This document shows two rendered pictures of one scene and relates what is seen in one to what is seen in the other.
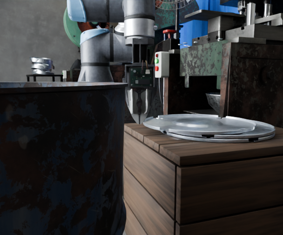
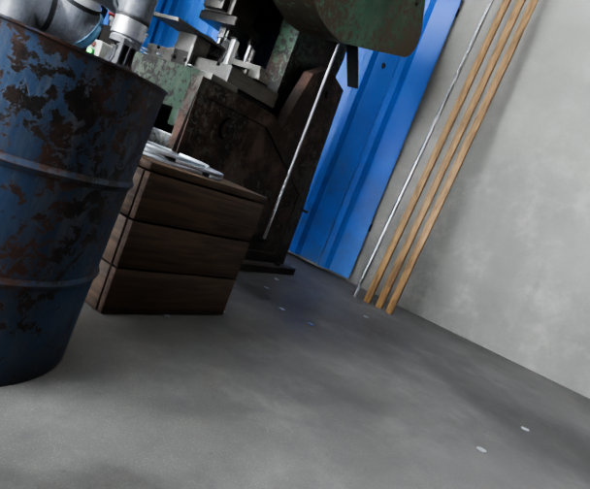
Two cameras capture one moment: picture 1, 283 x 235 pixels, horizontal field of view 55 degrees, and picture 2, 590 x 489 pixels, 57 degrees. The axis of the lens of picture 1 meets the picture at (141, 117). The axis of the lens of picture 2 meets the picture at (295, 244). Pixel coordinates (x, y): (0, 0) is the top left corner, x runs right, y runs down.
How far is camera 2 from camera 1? 72 cm
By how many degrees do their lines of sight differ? 36
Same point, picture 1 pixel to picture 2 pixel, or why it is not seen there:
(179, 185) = (143, 186)
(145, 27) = (139, 32)
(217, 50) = (181, 76)
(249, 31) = (224, 71)
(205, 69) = not seen: hidden behind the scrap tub
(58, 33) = not seen: outside the picture
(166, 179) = not seen: hidden behind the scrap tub
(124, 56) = (65, 32)
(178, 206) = (137, 204)
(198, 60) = (152, 78)
